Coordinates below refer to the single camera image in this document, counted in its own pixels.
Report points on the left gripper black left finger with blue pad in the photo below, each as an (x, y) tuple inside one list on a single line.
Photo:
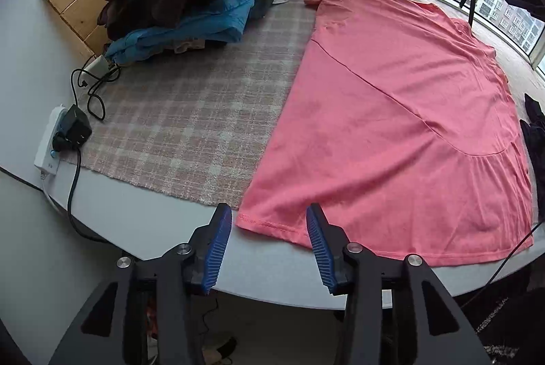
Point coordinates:
[(111, 326)]

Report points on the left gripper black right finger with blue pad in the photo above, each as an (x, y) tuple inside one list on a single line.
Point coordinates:
[(396, 311)]

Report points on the pink t-shirt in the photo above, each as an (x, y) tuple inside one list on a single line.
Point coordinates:
[(400, 124)]

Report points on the white power strip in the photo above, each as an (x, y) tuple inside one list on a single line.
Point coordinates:
[(46, 159)]

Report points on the plaid table cloth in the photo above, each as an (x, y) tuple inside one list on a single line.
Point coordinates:
[(197, 127)]

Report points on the black power adapter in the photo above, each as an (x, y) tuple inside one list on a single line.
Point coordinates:
[(73, 131)]

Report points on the dark navy garment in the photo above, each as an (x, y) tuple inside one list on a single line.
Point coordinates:
[(534, 137)]

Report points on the blue garment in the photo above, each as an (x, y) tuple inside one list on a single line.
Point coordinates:
[(223, 21)]

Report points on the white charger with cables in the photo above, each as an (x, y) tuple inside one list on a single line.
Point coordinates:
[(90, 79)]

